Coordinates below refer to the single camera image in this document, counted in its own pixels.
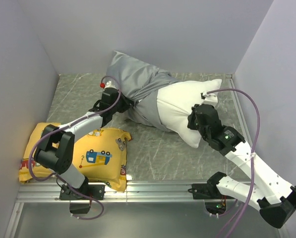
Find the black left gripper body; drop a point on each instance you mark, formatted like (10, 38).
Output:
(121, 106)

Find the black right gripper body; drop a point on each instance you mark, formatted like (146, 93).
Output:
(193, 124)

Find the grey pillowcase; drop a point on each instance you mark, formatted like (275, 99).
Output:
(140, 82)

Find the white pillow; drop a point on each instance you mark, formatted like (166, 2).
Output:
(175, 102)

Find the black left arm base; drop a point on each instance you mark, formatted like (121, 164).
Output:
(79, 204)

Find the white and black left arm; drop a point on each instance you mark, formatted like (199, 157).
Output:
(54, 150)

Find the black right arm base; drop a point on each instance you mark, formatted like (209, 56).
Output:
(215, 203)

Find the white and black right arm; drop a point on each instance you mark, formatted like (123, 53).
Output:
(271, 195)

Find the yellow cartoon print pillow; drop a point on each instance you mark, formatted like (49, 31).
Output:
(100, 155)

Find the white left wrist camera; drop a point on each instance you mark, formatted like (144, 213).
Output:
(107, 85)

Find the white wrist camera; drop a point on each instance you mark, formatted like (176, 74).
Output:
(107, 85)
(209, 99)

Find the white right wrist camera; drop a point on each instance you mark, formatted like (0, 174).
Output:
(209, 99)

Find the aluminium right side rail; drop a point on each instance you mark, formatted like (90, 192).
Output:
(240, 115)

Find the aluminium rail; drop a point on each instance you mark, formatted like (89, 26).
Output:
(136, 191)
(240, 115)

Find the aluminium front rail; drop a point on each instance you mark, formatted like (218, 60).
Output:
(136, 191)

